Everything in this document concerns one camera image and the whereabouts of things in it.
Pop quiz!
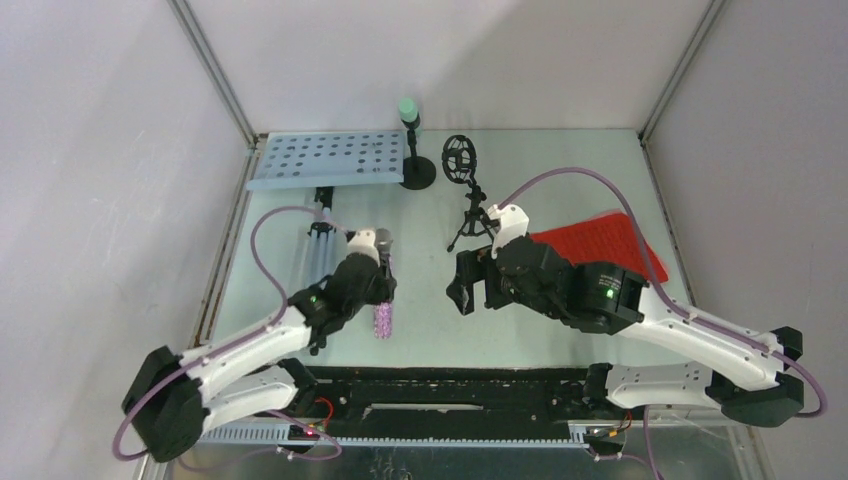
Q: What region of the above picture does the black round base mic stand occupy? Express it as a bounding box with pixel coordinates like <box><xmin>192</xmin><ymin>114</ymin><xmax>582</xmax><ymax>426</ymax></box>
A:
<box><xmin>400</xmin><ymin>117</ymin><xmax>436</xmax><ymax>191</ymax></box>

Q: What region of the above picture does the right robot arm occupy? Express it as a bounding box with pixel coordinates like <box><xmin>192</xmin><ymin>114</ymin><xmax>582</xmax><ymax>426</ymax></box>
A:
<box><xmin>446</xmin><ymin>236</ymin><xmax>805</xmax><ymax>428</ymax></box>

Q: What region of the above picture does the light blue music stand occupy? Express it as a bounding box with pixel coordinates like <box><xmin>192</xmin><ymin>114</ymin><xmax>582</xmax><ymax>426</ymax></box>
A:
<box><xmin>246</xmin><ymin>130</ymin><xmax>407</xmax><ymax>285</ymax></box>

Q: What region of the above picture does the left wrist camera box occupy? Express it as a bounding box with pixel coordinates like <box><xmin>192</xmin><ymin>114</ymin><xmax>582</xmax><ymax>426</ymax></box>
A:
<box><xmin>345</xmin><ymin>228</ymin><xmax>380</xmax><ymax>263</ymax></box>

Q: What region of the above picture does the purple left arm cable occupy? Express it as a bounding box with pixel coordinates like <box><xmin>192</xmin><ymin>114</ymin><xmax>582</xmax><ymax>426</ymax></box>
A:
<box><xmin>111</xmin><ymin>205</ymin><xmax>352</xmax><ymax>462</ymax></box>

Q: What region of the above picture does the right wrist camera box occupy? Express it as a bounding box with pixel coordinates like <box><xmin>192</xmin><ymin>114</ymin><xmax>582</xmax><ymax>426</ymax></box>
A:
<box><xmin>486</xmin><ymin>204</ymin><xmax>529</xmax><ymax>259</ymax></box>

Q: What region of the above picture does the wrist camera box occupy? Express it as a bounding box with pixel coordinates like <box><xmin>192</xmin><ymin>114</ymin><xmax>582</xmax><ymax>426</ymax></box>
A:
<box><xmin>345</xmin><ymin>228</ymin><xmax>380</xmax><ymax>263</ymax></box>
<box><xmin>486</xmin><ymin>204</ymin><xmax>529</xmax><ymax>259</ymax></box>

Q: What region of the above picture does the red sheet music page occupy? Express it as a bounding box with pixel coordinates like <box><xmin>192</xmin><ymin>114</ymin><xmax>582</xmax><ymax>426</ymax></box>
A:
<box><xmin>530</xmin><ymin>211</ymin><xmax>648</xmax><ymax>278</ymax></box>

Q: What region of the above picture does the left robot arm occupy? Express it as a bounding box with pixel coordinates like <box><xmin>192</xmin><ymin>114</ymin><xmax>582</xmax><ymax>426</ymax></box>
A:
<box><xmin>121</xmin><ymin>253</ymin><xmax>397</xmax><ymax>463</ymax></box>

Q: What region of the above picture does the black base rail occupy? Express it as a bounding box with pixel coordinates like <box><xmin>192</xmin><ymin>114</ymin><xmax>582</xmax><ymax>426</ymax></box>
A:
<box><xmin>282</xmin><ymin>366</ymin><xmax>644</xmax><ymax>443</ymax></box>

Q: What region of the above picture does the pink glitter microphone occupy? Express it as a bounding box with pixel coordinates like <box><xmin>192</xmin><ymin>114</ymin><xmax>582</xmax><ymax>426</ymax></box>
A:
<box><xmin>374</xmin><ymin>228</ymin><xmax>396</xmax><ymax>339</ymax></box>

